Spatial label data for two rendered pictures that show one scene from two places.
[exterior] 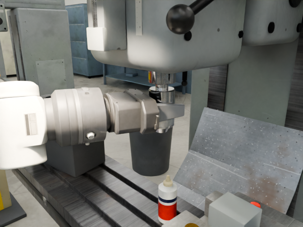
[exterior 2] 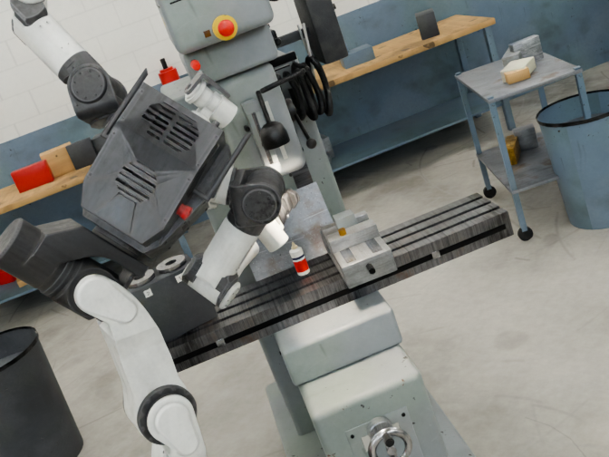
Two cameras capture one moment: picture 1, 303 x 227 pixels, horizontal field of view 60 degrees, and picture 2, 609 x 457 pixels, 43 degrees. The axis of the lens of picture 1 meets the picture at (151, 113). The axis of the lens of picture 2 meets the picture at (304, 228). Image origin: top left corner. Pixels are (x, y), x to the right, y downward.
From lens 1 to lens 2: 2.00 m
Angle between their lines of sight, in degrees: 48
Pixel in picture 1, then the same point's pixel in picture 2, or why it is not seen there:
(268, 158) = (304, 215)
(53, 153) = (185, 316)
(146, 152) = (43, 425)
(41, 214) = not seen: outside the picture
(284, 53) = not seen: hidden behind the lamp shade
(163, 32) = (298, 151)
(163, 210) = (304, 264)
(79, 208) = (259, 307)
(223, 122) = not seen: hidden behind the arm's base
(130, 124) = (291, 204)
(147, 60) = (294, 166)
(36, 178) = (197, 337)
